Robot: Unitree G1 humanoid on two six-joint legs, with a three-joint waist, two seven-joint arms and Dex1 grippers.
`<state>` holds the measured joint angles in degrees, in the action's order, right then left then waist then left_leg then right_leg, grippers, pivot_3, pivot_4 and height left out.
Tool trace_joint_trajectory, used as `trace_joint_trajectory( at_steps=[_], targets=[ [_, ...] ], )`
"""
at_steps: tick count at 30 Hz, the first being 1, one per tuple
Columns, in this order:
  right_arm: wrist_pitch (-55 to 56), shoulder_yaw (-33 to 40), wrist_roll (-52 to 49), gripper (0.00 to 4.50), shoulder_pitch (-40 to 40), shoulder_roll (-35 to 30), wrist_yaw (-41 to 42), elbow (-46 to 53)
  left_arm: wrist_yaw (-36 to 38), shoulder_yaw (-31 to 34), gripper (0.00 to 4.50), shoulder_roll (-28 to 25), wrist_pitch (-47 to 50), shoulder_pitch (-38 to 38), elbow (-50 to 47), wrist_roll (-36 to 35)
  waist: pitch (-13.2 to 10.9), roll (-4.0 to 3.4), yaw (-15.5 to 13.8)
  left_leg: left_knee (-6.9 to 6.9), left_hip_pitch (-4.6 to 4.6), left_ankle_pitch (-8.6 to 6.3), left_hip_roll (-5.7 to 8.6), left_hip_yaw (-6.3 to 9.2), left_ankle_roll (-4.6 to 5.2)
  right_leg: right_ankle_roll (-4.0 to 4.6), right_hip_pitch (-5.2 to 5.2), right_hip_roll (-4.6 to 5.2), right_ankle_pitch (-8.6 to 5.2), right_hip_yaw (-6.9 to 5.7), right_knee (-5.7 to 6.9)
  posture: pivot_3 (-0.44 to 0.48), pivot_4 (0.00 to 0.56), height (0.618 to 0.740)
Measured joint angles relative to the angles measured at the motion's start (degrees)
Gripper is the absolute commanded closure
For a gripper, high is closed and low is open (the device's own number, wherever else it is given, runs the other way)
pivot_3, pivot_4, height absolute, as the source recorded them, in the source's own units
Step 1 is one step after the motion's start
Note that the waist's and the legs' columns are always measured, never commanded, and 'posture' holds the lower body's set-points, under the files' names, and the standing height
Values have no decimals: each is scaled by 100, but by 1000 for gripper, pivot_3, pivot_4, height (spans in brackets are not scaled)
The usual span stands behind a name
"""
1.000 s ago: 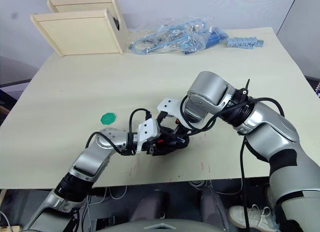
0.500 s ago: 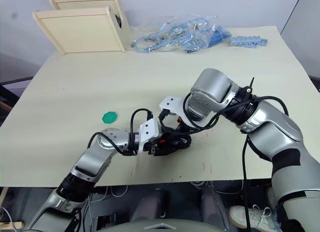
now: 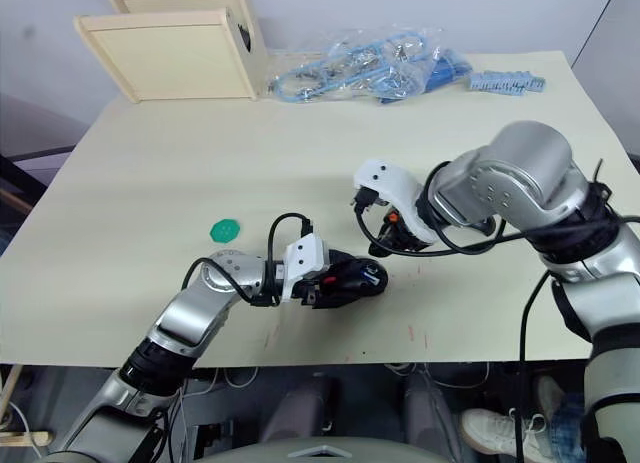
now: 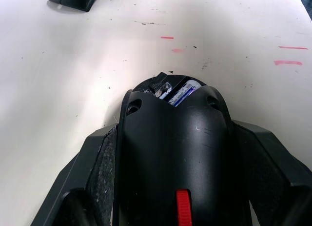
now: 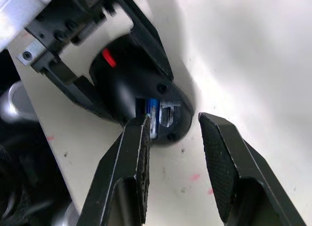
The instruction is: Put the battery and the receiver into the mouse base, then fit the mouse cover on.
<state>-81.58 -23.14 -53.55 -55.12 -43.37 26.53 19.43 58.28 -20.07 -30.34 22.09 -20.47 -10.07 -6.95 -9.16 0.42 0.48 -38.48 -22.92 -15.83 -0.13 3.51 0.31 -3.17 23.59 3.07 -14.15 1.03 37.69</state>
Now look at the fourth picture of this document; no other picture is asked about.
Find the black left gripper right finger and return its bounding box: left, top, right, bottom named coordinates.
left=229, top=119, right=312, bottom=226

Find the blue white AA battery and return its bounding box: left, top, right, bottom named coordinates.
left=168, top=80, right=203, bottom=107

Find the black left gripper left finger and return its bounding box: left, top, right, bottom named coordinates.
left=30, top=123, right=120, bottom=226

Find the black mouse base red wheel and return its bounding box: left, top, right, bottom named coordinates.
left=112, top=71, right=235, bottom=226

